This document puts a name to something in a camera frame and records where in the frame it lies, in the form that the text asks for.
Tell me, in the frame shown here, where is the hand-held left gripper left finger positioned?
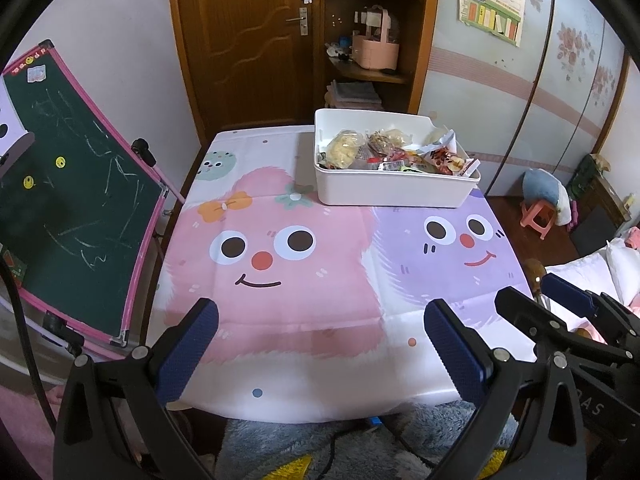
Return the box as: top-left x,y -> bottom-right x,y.
52,297 -> 221,480

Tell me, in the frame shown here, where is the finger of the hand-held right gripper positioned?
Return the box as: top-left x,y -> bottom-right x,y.
494,286 -> 608,361
540,272 -> 640,346

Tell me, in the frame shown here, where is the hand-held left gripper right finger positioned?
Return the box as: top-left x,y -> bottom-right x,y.
424,298 -> 588,480

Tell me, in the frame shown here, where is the apple print snack packet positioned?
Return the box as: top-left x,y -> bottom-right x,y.
422,145 -> 481,177

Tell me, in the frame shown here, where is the white plastic bin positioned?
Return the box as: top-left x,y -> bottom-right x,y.
313,107 -> 482,208

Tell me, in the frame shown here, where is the white snack packet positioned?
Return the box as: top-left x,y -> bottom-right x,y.
425,127 -> 458,151

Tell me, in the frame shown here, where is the walnut date packet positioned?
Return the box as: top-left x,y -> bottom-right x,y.
366,132 -> 396,156

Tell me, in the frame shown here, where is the white pillow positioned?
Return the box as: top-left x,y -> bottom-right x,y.
545,252 -> 623,306
605,237 -> 640,306

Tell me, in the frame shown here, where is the wooden bedpost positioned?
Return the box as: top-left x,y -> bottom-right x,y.
525,259 -> 548,296

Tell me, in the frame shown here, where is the pink plastic stool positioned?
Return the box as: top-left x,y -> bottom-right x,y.
520,200 -> 558,240

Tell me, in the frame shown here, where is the dark wooden cabinet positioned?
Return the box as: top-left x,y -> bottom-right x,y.
572,152 -> 636,251

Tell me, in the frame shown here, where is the blue plush cushion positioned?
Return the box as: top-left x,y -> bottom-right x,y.
522,167 -> 573,226

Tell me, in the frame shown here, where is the floral sliding wardrobe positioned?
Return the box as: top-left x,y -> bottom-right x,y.
417,0 -> 640,196

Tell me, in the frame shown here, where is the pink framed chalkboard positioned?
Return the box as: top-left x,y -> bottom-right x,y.
0,38 -> 168,348

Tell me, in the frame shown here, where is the black chalkboard knob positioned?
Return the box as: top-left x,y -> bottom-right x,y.
131,137 -> 158,167

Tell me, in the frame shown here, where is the stack of folded cloths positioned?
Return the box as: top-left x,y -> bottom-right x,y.
325,80 -> 385,110

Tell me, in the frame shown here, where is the wooden corner shelf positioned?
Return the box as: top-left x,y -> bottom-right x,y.
312,0 -> 441,113

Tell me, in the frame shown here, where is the brown wooden door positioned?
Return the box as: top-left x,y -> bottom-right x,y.
167,0 -> 326,143

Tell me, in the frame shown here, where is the pink basket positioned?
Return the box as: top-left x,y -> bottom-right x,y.
351,6 -> 401,71

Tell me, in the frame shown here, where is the black cable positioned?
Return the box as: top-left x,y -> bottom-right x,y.
320,420 -> 431,480
0,255 -> 58,441

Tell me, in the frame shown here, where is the wall poster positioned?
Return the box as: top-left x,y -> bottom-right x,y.
457,0 -> 526,47

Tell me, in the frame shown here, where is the metal door handle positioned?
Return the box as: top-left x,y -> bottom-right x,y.
286,7 -> 312,37

